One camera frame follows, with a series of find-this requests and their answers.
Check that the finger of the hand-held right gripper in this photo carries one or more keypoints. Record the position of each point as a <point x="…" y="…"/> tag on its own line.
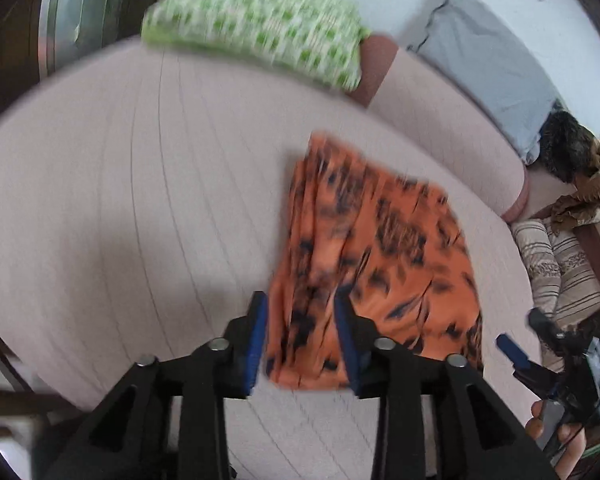
<point x="512" y="351"/>
<point x="542" y="324"/>

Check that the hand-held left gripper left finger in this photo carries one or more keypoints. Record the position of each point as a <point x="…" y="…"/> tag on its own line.
<point x="257" y="345"/>

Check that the dark fuzzy cloth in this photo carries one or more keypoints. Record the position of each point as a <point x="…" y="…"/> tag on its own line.
<point x="562" y="145"/>

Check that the beige striped blanket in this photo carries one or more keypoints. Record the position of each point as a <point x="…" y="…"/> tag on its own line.
<point x="545" y="270"/>

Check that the grey pillow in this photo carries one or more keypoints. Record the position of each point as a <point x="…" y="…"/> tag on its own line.
<point x="490" y="70"/>

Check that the person's right hand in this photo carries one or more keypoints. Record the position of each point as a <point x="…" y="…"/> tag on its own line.
<point x="570" y="455"/>

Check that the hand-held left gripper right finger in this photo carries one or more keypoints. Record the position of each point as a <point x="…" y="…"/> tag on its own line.
<point x="347" y="345"/>

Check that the dark wooden chair frame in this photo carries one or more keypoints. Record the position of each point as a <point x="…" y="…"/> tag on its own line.
<point x="10" y="402"/>

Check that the green patterned pillow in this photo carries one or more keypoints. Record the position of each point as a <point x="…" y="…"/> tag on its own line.
<point x="260" y="20"/>

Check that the orange floral garment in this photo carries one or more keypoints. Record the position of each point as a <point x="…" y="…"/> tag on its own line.
<point x="380" y="240"/>

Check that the silver metal frame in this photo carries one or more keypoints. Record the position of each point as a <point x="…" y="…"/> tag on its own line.
<point x="80" y="10"/>

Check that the brown gold cloth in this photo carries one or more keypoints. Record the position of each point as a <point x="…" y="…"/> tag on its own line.
<point x="590" y="200"/>

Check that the pink quilted bed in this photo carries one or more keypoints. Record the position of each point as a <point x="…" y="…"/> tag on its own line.
<point x="105" y="210"/>

